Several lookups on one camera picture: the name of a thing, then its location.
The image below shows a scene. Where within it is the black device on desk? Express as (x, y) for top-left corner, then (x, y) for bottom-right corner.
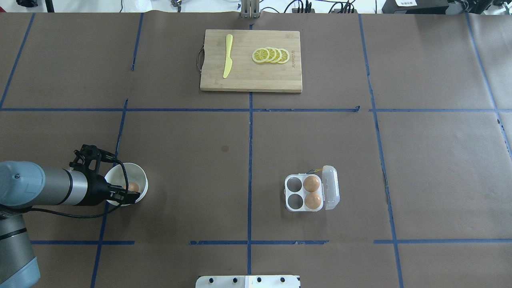
(382, 0), (449, 14)

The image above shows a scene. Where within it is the white ceramic bowl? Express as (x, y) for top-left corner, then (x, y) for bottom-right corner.
(104, 163), (148, 203)

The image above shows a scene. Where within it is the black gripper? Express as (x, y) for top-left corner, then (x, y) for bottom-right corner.
(86, 174), (141, 206)

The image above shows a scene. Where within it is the yellow plastic knife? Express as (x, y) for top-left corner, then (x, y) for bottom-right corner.
(223, 34), (234, 79)

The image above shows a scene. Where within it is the brown egg far slot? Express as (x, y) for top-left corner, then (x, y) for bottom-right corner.
(302, 175), (321, 193)

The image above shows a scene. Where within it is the wooden cutting board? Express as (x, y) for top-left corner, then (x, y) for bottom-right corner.
(200, 29), (302, 93)

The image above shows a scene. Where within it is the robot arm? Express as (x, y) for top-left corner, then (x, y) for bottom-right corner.
(0, 161), (141, 288)

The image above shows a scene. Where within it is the clear plastic egg box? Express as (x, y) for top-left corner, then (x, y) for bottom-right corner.
(284, 165), (340, 212)

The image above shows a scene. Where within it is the lemon slice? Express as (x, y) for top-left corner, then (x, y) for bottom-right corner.
(251, 48), (270, 63)
(277, 48), (290, 64)
(265, 47), (274, 62)
(269, 48), (282, 63)

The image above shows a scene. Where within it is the brown egg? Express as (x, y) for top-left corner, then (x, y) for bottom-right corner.
(304, 193), (322, 210)
(127, 182), (140, 193)

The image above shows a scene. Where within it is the grey camera stand post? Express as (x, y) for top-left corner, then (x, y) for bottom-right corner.
(241, 0), (261, 18)

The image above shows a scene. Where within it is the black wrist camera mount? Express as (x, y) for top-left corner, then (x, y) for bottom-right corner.
(69, 144), (118, 177)

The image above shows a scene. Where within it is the front lemon slice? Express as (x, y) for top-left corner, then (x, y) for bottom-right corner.
(251, 48), (270, 63)

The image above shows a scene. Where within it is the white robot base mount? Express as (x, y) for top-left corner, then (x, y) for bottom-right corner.
(195, 275), (302, 288)

